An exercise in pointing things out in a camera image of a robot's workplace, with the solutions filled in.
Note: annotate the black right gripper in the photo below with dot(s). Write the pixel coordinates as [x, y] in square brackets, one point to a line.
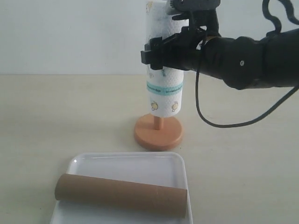
[179, 51]

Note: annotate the patterned paper towel roll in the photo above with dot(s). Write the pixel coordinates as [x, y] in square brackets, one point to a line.
[164, 86]

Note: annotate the brown cardboard tube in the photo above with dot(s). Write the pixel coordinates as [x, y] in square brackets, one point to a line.
[150, 198]

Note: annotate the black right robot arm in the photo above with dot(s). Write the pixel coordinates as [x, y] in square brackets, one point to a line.
[242, 62]

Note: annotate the wooden paper towel holder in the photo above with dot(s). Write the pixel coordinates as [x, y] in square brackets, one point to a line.
[158, 134]

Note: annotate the white plastic tray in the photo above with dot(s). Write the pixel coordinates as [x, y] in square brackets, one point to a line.
[158, 168]

